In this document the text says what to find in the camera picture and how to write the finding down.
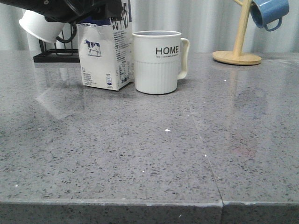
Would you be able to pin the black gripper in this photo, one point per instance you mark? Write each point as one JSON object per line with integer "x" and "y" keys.
{"x": 70, "y": 11}

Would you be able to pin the white blue milk carton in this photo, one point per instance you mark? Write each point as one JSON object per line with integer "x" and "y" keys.
{"x": 105, "y": 50}

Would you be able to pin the white ribbed HOME mug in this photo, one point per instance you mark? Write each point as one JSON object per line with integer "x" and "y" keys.
{"x": 160, "y": 60}

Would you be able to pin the wooden mug tree stand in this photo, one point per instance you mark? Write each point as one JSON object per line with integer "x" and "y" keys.
{"x": 236, "y": 56}

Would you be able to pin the blue enamel mug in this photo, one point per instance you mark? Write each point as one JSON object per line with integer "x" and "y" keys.
{"x": 268, "y": 14}

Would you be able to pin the white mug black handle left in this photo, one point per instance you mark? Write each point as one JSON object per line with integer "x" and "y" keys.
{"x": 36, "y": 25}

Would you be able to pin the black wire mug rack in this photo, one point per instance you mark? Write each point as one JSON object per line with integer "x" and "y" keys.
{"x": 65, "y": 55}

